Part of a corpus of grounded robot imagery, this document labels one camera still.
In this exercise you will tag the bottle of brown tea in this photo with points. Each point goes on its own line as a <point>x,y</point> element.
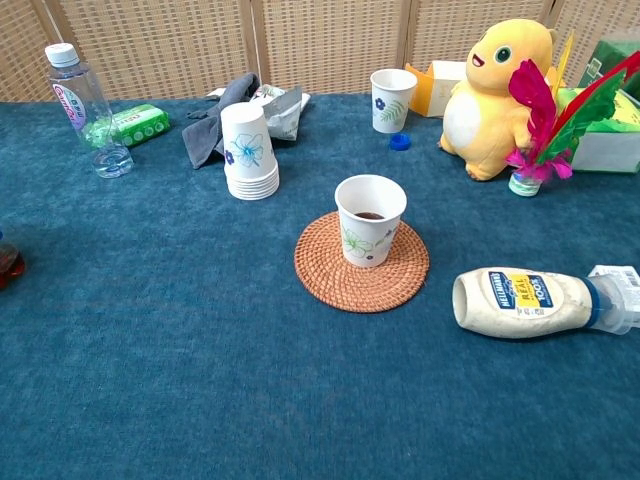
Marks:
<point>10,265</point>

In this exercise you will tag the paper cup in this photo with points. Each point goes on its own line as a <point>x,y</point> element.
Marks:
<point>370,240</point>
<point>395,100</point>

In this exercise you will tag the blue bottle cap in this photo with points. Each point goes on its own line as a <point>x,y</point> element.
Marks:
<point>400,142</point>

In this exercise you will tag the white mayonnaise squeeze bottle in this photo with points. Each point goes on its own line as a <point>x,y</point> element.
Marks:
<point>500,305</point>

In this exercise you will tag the clear water bottle white cap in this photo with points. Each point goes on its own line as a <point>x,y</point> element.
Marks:
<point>80,100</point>

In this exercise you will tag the round woven rattan coaster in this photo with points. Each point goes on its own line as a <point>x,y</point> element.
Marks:
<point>350,290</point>

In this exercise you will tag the stack of inverted paper cups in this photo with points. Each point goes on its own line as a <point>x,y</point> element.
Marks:
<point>247,150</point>

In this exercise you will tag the crumpled white snack bag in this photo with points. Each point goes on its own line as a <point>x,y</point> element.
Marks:
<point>287,115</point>

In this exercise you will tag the grey cloth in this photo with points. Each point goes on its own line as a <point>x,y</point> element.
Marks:
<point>205,135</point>

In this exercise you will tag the white paper scrap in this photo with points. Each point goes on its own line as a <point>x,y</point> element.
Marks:
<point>216,93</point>

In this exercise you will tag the blue table cloth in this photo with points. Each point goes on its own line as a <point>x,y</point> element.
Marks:
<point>200,375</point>

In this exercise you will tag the orange and white carton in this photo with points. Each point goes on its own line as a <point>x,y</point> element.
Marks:
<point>445,85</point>

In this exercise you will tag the yellow plush toy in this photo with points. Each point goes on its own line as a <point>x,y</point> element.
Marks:
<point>490,115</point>

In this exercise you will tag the green tissue pack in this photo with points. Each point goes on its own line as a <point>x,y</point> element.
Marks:
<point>142,125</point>

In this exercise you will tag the colourful feather shuttlecock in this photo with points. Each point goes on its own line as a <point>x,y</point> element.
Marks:
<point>535,100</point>

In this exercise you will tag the woven bamboo folding screen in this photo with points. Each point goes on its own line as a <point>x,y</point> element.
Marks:
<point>150,35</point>

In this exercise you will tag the small white labelled box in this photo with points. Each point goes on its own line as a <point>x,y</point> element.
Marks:
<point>620,274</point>

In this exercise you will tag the green tissue box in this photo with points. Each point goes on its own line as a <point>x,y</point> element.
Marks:
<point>610,145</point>

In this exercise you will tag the box of green tea sachets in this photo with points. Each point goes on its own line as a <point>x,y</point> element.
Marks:
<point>607,55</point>

